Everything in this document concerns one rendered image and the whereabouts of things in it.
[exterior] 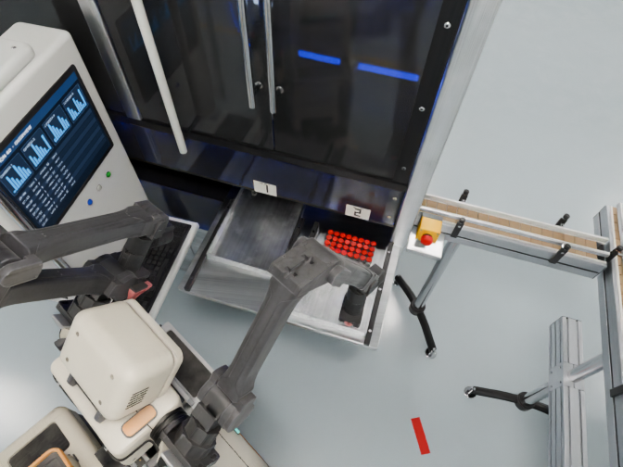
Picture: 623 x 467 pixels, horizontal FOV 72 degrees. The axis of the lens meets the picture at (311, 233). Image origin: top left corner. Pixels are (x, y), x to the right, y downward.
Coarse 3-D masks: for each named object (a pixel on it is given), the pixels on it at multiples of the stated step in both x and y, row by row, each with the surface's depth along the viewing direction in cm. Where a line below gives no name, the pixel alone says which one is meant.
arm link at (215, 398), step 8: (216, 384) 92; (208, 392) 92; (216, 392) 91; (208, 400) 91; (216, 400) 91; (224, 400) 90; (200, 408) 91; (208, 408) 92; (216, 408) 90; (224, 408) 90; (200, 416) 91; (208, 416) 90; (216, 416) 90; (200, 424) 90; (208, 424) 90; (216, 424) 92
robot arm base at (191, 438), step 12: (192, 420) 91; (180, 432) 91; (192, 432) 90; (204, 432) 90; (216, 432) 92; (168, 444) 91; (180, 444) 90; (192, 444) 89; (204, 444) 91; (180, 456) 90; (192, 456) 90; (204, 456) 92; (216, 456) 95
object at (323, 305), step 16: (320, 240) 159; (384, 256) 152; (320, 288) 148; (336, 288) 149; (304, 304) 145; (320, 304) 145; (336, 304) 145; (368, 304) 146; (320, 320) 139; (336, 320) 142; (368, 320) 139
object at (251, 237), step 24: (240, 192) 168; (240, 216) 164; (264, 216) 165; (288, 216) 165; (216, 240) 157; (240, 240) 158; (264, 240) 159; (288, 240) 155; (240, 264) 150; (264, 264) 153
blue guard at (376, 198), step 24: (144, 144) 155; (168, 144) 151; (192, 144) 147; (192, 168) 158; (216, 168) 154; (240, 168) 149; (264, 168) 145; (288, 168) 142; (288, 192) 152; (312, 192) 148; (336, 192) 144; (360, 192) 141; (384, 192) 137; (384, 216) 147
